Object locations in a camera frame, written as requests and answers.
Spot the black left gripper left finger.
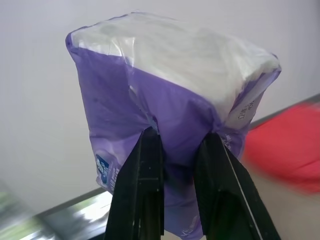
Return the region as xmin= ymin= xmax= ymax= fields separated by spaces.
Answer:
xmin=104 ymin=126 xmax=166 ymax=240

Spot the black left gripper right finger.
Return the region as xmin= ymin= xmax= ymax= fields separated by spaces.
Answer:
xmin=194 ymin=131 xmax=282 ymax=240

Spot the purple tissue pack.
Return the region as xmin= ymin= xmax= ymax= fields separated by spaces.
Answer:
xmin=65 ymin=13 xmax=282 ymax=240

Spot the red cloth item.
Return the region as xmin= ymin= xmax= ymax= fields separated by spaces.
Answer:
xmin=242 ymin=102 xmax=320 ymax=194

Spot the glossy printed flat item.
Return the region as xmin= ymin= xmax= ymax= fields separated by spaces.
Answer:
xmin=34 ymin=192 xmax=118 ymax=240

